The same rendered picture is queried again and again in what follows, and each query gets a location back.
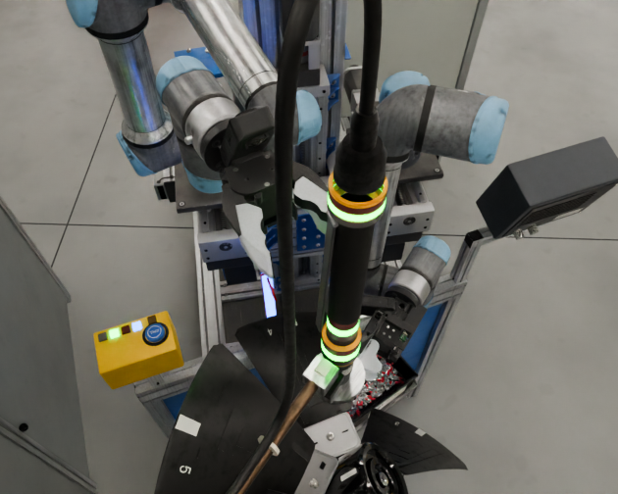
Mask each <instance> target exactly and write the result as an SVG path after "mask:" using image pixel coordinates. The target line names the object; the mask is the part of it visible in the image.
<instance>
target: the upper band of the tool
mask: <svg viewBox="0 0 618 494"><path fill-rule="evenodd" d="M333 179H334V172H332V173H331V175H330V178H329V190H330V193H331V194H332V196H333V197H334V199H336V200H337V202H338V203H340V204H341V205H344V206H346V207H349V208H355V209H365V208H370V207H373V206H375V205H377V204H379V203H380V202H381V201H382V200H383V199H384V198H385V196H386V192H387V186H388V184H387V179H386V178H385V182H384V184H383V185H382V187H381V189H378V190H377V191H375V192H373V193H370V194H367V195H369V196H370V197H372V198H373V200H371V201H368V202H362V203H357V202H351V201H348V200H345V199H343V198H342V197H340V195H342V194H344V193H347V192H345V191H343V190H342V189H340V188H339V187H338V186H337V185H336V183H335V181H333ZM334 185H335V187H334ZM376 192H377V193H378V194H379V195H378V194H377V193H376ZM332 204H333V203H332ZM333 205H334V204H333ZM334 206H335V205H334ZM338 210H339V209H338ZM341 212H343V213H345V212H344V211H341ZM372 213H374V212H372ZM372 213H369V214H372ZM346 214H348V213H346ZM369 214H365V215H369ZM349 215H352V214H349ZM365 215H352V216H365Z"/></svg>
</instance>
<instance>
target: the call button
mask: <svg viewBox="0 0 618 494"><path fill-rule="evenodd" d="M164 336H165V329H164V327H163V326H162V325H160V324H158V323H154V324H151V325H149V326H148V327H146V330H145V337H146V338H147V340H148V341H150V342H153V343H155V342H159V341H161V340H162V339H163V338H164Z"/></svg>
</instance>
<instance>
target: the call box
mask: <svg viewBox="0 0 618 494"><path fill-rule="evenodd" d="M155 316H156V319H157V322H155V323H158V324H160V325H162V326H163V327H164V329H165V336H164V338H163V339H162V340H161V341H159V342H155V343H153V342H150V341H148V340H147V338H146V337H145V330H146V327H148V326H149V325H151V324H148V320H147V318H148V317H145V318H142V319H139V320H136V321H130V322H127V323H124V324H121V325H117V326H114V327H111V328H108V329H105V330H101V331H98V332H95V333H94V334H93V338H94V344H95V350H96V357H97V363H98V368H99V373H100V375H101V376H102V377H103V378H104V380H105V381H106V382H107V383H108V385H109V386H110V387H111V388H112V389H116V388H119V387H122V386H125V385H128V384H131V383H134V382H137V381H140V380H142V379H145V378H148V377H151V376H154V375H157V374H160V373H163V372H166V371H171V370H174V369H177V368H180V367H182V366H183V365H184V362H183V358H182V354H181V350H180V344H179V341H178V337H177V333H176V329H175V327H174V325H173V322H172V320H171V318H170V316H169V313H168V312H167V311H165V312H161V313H158V314H155ZM138 321H140V322H141V326H142V329H140V330H137V331H133V328H132V324H133V323H135V322H138ZM125 325H129V327H130V333H127V334H124V335H122V331H121V327H122V326H125ZM116 328H117V329H118V330H119V334H120V336H118V337H115V338H111V337H110V332H109V331H110V330H112V329H116ZM103 332H107V336H108V340H105V341H102V342H99V340H98V334H100V333H103Z"/></svg>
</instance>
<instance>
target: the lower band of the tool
mask: <svg viewBox="0 0 618 494"><path fill-rule="evenodd" d="M326 328H327V322H326V323H325V324H324V326H323V330H322V336H323V340H324V342H325V343H326V344H327V346H329V347H330V348H331V349H333V350H335V351H338V352H346V351H350V350H352V349H354V348H355V347H356V346H357V345H358V344H359V342H360V340H361V328H360V326H358V335H357V338H356V340H355V341H354V342H353V343H352V344H350V345H348V346H343V347H342V346H336V345H334V344H333V343H332V342H331V341H330V340H329V339H328V337H327V334H326Z"/></svg>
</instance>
